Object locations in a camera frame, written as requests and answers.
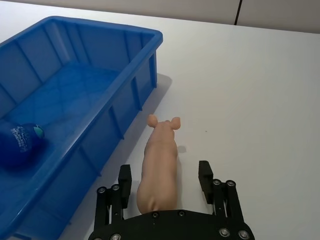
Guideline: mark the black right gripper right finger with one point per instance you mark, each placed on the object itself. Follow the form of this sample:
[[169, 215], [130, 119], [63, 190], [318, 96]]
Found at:
[[205, 180]]

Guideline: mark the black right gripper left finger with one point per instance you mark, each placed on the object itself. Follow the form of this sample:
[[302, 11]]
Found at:
[[124, 185]]

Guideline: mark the pink toy pig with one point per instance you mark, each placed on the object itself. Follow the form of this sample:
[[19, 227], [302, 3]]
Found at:
[[160, 162]]

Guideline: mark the blue plastic bin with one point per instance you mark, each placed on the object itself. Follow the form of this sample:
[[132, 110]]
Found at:
[[87, 100]]

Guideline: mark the dark blue round bottle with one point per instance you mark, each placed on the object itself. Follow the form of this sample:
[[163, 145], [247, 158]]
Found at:
[[17, 147]]

